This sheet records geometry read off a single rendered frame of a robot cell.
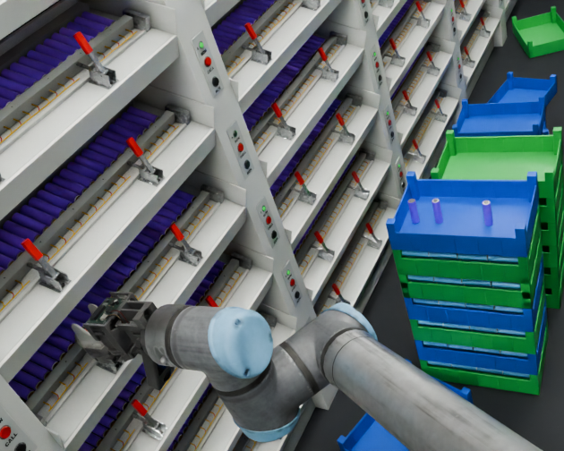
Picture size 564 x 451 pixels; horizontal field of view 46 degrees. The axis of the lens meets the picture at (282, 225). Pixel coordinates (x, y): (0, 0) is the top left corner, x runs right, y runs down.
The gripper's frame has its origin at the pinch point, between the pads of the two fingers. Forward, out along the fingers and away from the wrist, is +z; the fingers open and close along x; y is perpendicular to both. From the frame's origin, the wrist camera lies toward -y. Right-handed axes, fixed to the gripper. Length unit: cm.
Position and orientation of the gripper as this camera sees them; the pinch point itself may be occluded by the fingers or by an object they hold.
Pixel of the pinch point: (86, 335)
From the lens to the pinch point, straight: 117.8
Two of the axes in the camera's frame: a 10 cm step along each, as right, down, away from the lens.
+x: -4.3, 6.5, -6.2
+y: -4.1, -7.6, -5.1
